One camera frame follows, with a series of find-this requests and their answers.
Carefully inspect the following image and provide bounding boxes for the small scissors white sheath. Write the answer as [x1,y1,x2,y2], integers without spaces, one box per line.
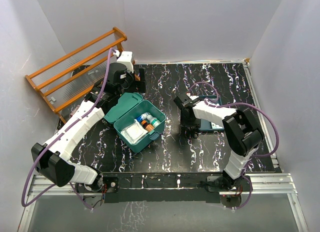
[186,128,199,139]

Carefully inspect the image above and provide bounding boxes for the dark teal tray insert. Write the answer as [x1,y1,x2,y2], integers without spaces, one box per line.
[198,95,224,133]

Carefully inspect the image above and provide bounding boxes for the white bottle blue label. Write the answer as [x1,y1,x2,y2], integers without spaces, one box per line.
[136,112,149,123]

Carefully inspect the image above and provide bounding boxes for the white bottle green label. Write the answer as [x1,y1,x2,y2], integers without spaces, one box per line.
[146,114,161,127]

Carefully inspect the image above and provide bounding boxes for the teal plastic medicine box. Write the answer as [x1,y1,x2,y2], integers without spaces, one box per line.
[104,92,166,153]

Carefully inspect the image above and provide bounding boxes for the brown bottle orange label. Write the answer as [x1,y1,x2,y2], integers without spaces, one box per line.
[141,120,154,132]

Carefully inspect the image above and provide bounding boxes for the white square gauze pack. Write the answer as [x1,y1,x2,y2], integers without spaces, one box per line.
[121,121,148,145]

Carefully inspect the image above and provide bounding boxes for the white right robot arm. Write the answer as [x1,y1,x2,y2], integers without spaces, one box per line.
[173,93,265,191]

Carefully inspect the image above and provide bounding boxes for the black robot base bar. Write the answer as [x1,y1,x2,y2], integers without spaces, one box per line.
[75,173,252,203]

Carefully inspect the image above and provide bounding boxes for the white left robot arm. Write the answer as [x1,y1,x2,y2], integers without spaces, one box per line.
[31,62,146,192]

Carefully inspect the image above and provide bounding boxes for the orange wooden shelf rack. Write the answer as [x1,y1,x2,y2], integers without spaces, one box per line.
[25,27,127,123]

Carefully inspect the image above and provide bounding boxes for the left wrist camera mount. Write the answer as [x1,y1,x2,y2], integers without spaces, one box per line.
[113,50,134,68]

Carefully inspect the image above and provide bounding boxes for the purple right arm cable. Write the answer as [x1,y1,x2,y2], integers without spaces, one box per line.
[187,81,280,210]

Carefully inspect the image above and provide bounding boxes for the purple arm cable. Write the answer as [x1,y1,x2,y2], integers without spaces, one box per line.
[187,81,280,210]
[21,47,120,210]

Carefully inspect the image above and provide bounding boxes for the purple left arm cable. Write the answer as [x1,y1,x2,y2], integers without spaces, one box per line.
[21,47,120,210]

